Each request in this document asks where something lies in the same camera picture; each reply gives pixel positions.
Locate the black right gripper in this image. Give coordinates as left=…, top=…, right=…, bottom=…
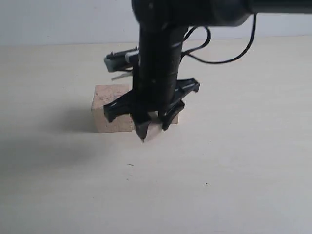
left=108, top=78, right=200, bottom=142

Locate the smallest wooden cube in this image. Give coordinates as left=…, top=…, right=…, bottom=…
left=144, top=122, right=163, bottom=142

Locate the third largest wooden cube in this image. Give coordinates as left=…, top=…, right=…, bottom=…
left=168, top=113, right=178, bottom=124

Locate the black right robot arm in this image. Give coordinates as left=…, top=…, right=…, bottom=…
left=103, top=0, right=312, bottom=140

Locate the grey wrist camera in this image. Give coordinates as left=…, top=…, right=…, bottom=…
left=104, top=47, right=139, bottom=73

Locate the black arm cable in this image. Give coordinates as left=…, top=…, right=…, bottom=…
left=180, top=13, right=258, bottom=64

